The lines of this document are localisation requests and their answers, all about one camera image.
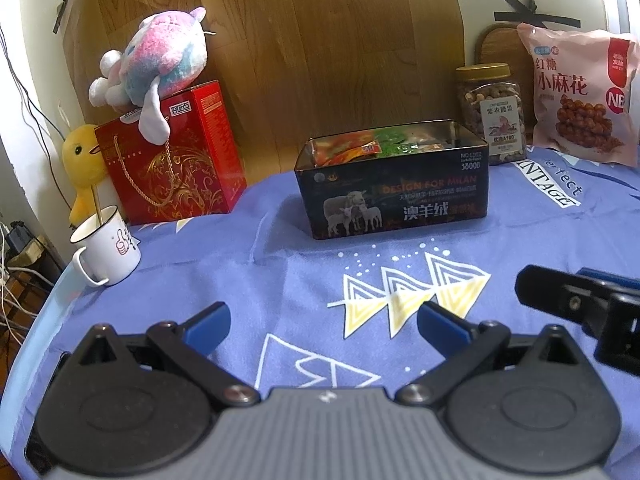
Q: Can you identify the black tin box sheep print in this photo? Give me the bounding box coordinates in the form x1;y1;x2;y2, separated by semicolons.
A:
294;120;490;240

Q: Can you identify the white enamel mug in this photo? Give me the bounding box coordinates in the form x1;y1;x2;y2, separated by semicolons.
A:
70;205;143;287

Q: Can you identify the yellow duck plush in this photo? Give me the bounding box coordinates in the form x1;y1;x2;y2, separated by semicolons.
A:
62;124;121;228

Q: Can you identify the black cable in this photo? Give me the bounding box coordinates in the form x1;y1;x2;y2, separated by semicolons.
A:
0;22;73;211

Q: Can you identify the white cable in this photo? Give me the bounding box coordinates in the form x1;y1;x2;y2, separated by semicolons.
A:
0;264;57;292

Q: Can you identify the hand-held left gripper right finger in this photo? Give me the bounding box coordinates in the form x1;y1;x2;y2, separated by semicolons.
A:
400;300;586;407

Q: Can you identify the pink blue plush toy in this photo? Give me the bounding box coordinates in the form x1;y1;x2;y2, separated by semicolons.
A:
89;6;216;145

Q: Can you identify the blue printed tablecloth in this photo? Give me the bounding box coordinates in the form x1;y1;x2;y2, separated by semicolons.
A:
10;145;640;480

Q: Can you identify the long black tape strip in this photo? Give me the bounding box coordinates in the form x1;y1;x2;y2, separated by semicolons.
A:
494;11;582;30

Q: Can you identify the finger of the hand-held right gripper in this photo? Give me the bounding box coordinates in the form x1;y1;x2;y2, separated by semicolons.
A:
515;265;617;332
575;269;640;295

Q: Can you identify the clear nut jar yellow lid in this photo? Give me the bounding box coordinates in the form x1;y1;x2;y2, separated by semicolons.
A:
455;63;527;167

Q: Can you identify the wooden cutting board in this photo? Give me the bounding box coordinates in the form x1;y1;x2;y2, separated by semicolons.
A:
480;22;538;133

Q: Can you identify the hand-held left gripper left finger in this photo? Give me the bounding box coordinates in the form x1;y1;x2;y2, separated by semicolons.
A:
70;301;262;407

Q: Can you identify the red gift box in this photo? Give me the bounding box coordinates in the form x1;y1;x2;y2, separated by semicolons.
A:
94;80;247;226

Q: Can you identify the wood grain backdrop sheet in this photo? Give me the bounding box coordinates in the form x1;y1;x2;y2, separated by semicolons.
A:
62;0;483;201

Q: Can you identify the dark green snack packet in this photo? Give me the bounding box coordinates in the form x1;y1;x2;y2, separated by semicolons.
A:
375;127;426;157

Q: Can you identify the pink snack bag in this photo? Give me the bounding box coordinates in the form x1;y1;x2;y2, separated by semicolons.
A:
516;22;640;168

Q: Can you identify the red snack packet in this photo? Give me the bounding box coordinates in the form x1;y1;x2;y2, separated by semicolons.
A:
314;134;383;167

